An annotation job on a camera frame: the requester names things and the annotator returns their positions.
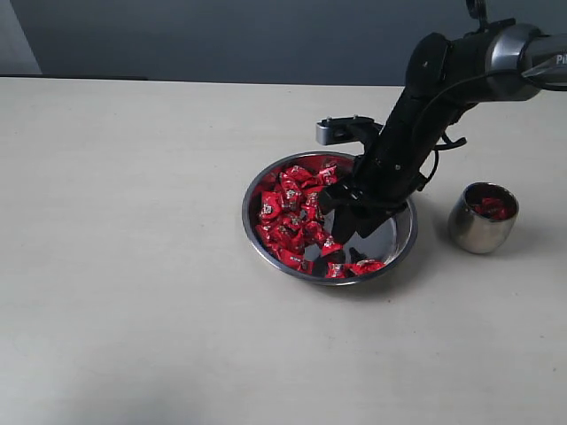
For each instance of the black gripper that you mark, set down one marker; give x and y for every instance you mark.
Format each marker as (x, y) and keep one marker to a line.
(368, 195)

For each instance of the red candy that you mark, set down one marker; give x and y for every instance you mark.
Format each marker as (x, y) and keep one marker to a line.
(336, 271)
(298, 173)
(492, 208)
(270, 207)
(365, 266)

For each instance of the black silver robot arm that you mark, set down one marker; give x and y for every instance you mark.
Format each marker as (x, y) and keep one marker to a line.
(502, 62)

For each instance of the round steel plate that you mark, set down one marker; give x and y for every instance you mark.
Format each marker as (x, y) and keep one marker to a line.
(390, 243)

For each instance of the steel cup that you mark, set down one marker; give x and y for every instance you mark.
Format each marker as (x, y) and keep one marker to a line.
(474, 233)

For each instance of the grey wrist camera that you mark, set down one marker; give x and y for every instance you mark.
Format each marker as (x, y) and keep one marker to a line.
(334, 131)

